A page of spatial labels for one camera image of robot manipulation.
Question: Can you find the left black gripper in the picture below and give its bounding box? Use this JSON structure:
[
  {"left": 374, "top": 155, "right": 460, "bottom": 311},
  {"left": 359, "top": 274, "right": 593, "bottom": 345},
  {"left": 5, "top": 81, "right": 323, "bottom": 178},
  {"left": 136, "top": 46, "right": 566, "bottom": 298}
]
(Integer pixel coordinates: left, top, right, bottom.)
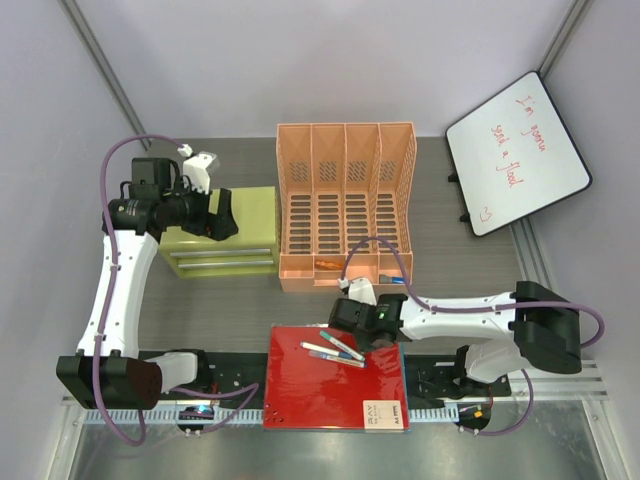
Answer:
[{"left": 161, "top": 176, "right": 238, "bottom": 241}]

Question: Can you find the green metal drawer cabinet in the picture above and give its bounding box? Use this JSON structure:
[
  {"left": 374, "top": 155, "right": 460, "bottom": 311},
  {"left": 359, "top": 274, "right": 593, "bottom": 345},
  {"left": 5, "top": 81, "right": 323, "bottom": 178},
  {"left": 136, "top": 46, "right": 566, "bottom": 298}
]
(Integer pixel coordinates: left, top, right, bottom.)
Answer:
[{"left": 158, "top": 186, "right": 280, "bottom": 278}]

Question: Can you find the blue and grey marker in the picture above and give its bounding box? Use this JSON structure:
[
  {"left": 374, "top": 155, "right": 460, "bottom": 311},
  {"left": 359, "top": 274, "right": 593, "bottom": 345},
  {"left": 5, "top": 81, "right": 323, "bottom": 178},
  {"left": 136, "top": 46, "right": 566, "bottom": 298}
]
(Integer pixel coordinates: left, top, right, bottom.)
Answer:
[{"left": 379, "top": 274, "right": 405, "bottom": 285}]

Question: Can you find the teal capped white pen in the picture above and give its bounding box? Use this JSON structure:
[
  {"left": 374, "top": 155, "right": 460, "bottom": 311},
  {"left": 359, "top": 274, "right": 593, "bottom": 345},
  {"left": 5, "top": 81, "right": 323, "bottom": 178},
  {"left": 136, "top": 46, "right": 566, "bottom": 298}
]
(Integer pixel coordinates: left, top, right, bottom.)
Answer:
[{"left": 319, "top": 330, "right": 365, "bottom": 362}]

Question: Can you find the orange highlighter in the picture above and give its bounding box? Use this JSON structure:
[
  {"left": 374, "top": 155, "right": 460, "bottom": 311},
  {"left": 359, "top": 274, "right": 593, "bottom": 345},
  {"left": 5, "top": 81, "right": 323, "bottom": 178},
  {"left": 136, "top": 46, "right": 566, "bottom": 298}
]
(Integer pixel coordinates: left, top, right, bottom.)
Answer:
[{"left": 314, "top": 259, "right": 344, "bottom": 271}]

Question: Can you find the orange plastic file organizer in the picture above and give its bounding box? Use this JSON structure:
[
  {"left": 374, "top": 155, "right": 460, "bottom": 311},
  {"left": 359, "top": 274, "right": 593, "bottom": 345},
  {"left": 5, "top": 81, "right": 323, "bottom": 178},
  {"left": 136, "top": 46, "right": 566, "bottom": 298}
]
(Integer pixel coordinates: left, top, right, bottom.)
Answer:
[{"left": 276, "top": 122, "right": 417, "bottom": 293}]

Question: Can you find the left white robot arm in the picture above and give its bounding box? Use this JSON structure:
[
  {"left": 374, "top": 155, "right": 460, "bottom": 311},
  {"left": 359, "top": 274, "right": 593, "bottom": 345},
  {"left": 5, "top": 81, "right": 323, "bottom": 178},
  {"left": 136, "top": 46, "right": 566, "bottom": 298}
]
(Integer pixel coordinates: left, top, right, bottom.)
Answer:
[{"left": 56, "top": 152, "right": 239, "bottom": 410}]

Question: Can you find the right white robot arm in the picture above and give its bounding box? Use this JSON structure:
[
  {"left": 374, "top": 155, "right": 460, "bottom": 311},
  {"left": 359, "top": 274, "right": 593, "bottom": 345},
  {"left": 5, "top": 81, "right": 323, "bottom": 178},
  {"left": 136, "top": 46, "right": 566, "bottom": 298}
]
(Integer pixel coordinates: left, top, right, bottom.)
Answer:
[{"left": 328, "top": 278, "right": 582, "bottom": 395}]

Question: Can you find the blue tipped white pen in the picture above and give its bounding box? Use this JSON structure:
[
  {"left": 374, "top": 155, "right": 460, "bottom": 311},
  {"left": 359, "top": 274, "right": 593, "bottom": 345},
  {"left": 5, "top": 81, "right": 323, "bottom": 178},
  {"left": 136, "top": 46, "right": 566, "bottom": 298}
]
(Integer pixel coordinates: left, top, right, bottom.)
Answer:
[{"left": 308, "top": 351, "right": 366, "bottom": 369}]

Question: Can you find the white marker pen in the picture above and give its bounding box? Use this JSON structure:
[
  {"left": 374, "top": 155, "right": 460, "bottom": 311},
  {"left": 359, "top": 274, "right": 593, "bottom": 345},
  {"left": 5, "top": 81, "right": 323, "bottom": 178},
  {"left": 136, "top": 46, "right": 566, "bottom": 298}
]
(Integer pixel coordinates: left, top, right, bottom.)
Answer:
[{"left": 300, "top": 342, "right": 341, "bottom": 357}]

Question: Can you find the red A4 folder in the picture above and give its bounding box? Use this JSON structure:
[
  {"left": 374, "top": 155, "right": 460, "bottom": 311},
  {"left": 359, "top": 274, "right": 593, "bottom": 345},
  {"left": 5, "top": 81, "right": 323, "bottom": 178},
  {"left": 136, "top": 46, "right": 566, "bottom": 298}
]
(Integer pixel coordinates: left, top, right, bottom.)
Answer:
[{"left": 263, "top": 326, "right": 410, "bottom": 433}]

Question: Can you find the small whiteboard with writing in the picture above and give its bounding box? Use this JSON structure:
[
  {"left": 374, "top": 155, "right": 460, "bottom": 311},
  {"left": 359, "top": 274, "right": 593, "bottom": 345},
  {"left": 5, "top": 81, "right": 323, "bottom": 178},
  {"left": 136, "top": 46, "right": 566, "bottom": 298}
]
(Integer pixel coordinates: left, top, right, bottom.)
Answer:
[{"left": 445, "top": 71, "right": 593, "bottom": 237}]

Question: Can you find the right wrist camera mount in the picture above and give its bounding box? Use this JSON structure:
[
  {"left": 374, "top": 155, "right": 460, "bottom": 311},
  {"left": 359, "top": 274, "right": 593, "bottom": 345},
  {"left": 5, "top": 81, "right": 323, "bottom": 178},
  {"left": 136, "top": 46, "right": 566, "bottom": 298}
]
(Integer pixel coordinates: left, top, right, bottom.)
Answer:
[{"left": 338, "top": 277, "right": 377, "bottom": 306}]

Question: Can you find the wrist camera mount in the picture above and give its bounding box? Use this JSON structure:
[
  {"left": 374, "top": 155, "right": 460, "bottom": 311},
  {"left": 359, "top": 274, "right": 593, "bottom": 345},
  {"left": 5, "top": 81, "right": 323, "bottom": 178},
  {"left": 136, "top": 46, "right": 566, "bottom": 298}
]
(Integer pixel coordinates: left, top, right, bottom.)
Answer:
[
  {"left": 177, "top": 144, "right": 220, "bottom": 194},
  {"left": 338, "top": 277, "right": 377, "bottom": 306}
]

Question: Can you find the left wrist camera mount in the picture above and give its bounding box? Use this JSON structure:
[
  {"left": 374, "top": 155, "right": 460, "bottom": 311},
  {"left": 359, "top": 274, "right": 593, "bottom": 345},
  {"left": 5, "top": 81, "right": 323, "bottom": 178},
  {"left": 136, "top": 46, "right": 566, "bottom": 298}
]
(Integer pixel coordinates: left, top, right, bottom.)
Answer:
[{"left": 177, "top": 144, "right": 220, "bottom": 194}]

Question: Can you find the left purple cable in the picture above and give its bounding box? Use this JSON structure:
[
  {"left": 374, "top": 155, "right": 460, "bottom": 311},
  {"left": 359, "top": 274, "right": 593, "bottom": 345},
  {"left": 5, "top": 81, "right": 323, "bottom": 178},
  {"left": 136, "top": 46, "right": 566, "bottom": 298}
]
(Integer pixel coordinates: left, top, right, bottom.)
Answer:
[{"left": 92, "top": 134, "right": 259, "bottom": 446}]

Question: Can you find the purple cable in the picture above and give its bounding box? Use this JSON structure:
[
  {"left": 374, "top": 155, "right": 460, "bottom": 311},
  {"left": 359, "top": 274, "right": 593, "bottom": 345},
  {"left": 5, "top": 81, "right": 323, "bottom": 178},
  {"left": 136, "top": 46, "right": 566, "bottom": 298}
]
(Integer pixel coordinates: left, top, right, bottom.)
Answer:
[
  {"left": 92, "top": 134, "right": 259, "bottom": 446},
  {"left": 339, "top": 235, "right": 606, "bottom": 436}
]

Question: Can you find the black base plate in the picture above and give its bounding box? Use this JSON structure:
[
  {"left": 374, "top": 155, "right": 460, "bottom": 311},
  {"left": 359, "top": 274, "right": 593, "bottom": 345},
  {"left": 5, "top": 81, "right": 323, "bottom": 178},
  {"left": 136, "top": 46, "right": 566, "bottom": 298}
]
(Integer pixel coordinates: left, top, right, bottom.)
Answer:
[{"left": 187, "top": 346, "right": 511, "bottom": 408}]

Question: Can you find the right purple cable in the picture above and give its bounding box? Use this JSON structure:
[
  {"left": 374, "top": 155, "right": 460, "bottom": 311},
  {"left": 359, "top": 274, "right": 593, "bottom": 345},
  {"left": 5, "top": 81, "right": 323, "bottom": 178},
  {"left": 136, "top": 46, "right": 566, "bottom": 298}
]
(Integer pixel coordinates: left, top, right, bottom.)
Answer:
[{"left": 339, "top": 235, "right": 606, "bottom": 436}]

